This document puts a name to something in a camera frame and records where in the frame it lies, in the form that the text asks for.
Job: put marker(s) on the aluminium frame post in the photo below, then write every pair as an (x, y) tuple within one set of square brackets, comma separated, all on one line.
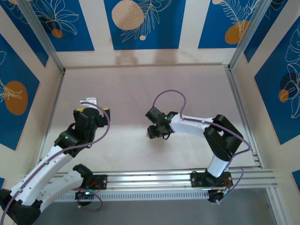
[(249, 32), (41, 32), (275, 206)]

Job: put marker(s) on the aluminium side rail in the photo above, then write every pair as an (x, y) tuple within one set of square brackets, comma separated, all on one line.
[(54, 100), (240, 103)]

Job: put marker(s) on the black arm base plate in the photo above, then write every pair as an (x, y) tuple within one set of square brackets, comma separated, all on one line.
[(197, 179), (103, 180)]

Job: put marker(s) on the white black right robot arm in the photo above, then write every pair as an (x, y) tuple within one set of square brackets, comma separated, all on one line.
[(187, 126)]

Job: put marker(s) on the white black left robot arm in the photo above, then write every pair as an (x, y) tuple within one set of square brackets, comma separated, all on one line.
[(47, 168)]

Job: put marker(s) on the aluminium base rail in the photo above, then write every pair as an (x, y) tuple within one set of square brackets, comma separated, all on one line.
[(150, 180)]

